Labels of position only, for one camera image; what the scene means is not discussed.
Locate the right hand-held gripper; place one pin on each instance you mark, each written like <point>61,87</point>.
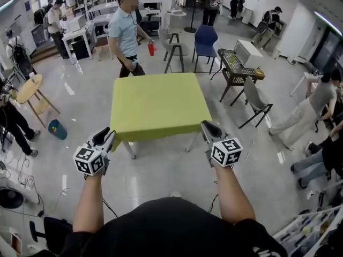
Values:
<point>226,152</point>

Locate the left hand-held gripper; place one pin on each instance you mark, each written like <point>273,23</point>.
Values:
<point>88,160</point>

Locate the yellow-green tablecloth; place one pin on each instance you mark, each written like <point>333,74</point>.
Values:
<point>158,103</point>

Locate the person's right forearm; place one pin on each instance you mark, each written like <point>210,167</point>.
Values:
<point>233,197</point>

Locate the person's left forearm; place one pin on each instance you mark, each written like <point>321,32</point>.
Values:
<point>88,202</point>

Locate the white table with black lines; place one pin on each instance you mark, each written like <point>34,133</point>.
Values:
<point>133,152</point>

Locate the teal waste bin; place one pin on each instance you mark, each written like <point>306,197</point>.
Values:
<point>60,132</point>

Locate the brown perforated metal table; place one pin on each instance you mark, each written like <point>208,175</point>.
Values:
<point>233,75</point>

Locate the yellow-green bottle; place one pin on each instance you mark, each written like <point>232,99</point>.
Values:
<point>233,58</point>

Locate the round wooden table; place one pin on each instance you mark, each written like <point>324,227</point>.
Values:
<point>28,88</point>

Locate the grey chair with dark legs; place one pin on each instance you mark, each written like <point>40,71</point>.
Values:
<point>174,49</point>

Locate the white power strip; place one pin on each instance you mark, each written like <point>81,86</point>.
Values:
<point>23,182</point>

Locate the black box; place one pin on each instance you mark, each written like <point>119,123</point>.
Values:
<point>80,48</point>

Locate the wooden chair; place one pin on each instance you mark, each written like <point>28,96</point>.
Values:
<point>101,43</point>

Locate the white paper cup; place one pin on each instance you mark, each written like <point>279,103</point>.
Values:
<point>32,76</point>

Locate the navy blue chair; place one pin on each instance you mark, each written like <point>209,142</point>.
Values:
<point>205,37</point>

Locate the black office chair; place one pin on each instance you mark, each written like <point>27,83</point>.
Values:
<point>148,25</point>
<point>56,226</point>

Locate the red bottle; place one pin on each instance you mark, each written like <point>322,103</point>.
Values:
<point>151,49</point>

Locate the person's black shirt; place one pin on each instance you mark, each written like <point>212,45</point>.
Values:
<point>171,229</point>

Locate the black pole stand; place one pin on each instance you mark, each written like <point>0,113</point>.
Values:
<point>190,30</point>

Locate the white desk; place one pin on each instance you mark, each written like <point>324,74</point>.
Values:
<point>75,35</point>

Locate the black floor fan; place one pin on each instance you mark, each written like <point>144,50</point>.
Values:
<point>10,198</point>

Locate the white side table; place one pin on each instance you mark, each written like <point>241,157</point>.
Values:
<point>308,75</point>

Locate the small grey cabinet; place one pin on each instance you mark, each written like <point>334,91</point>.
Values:
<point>280,29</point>

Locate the round white table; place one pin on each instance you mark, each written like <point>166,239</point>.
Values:
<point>177,13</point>

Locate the white shelf rack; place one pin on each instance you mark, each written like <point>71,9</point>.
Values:
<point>99,7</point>

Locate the white storage shelf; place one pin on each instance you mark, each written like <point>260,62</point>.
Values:
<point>302,231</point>

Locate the red and white box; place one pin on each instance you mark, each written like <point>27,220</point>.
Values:
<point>15,242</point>

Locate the grey chair with black frame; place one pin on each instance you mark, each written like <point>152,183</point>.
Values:
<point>254,92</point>

